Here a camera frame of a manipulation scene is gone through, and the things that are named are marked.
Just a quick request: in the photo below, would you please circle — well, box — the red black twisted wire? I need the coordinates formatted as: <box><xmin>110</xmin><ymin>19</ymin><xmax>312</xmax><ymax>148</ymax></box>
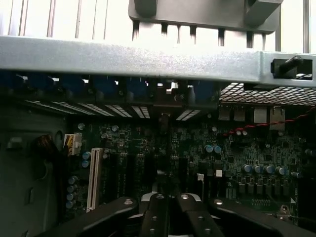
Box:
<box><xmin>222</xmin><ymin>107</ymin><xmax>316</xmax><ymax>136</ymax></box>

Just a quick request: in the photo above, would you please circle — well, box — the white power connector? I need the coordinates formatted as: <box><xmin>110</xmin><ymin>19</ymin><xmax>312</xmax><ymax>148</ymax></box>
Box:
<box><xmin>63</xmin><ymin>133</ymin><xmax>82</xmax><ymax>157</ymax></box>

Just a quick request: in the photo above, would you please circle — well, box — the green motherboard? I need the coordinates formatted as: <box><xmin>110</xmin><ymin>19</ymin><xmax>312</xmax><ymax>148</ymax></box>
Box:
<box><xmin>64</xmin><ymin>118</ymin><xmax>316</xmax><ymax>223</ymax></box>

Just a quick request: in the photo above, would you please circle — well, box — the grey power supply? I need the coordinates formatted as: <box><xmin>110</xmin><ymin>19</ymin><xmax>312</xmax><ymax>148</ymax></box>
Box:
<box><xmin>0</xmin><ymin>108</ymin><xmax>68</xmax><ymax>237</ymax></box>

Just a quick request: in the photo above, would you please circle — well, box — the open grey PC case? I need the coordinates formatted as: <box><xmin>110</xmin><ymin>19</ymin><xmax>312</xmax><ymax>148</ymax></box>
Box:
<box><xmin>0</xmin><ymin>34</ymin><xmax>316</xmax><ymax>237</ymax></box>

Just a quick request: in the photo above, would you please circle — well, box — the grey parts rack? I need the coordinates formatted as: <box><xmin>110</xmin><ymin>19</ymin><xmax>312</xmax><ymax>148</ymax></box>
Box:
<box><xmin>128</xmin><ymin>0</ymin><xmax>283</xmax><ymax>35</ymax></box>

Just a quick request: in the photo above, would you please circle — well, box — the white expansion slot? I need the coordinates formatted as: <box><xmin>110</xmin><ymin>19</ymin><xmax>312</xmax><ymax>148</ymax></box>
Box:
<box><xmin>86</xmin><ymin>147</ymin><xmax>102</xmax><ymax>213</ymax></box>

